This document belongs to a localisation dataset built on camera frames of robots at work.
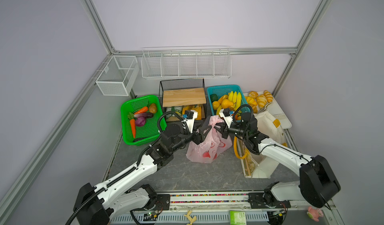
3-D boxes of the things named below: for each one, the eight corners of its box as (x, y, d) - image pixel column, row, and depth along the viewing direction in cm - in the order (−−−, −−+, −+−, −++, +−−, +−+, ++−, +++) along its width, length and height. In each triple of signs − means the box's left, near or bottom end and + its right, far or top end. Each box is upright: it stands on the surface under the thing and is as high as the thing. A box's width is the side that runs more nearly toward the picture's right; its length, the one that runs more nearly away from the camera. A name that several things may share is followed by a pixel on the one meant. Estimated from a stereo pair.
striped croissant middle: (259, 108, 113) (260, 107, 111) (255, 96, 121) (255, 94, 120) (269, 108, 113) (270, 107, 111) (264, 95, 121) (265, 94, 120)
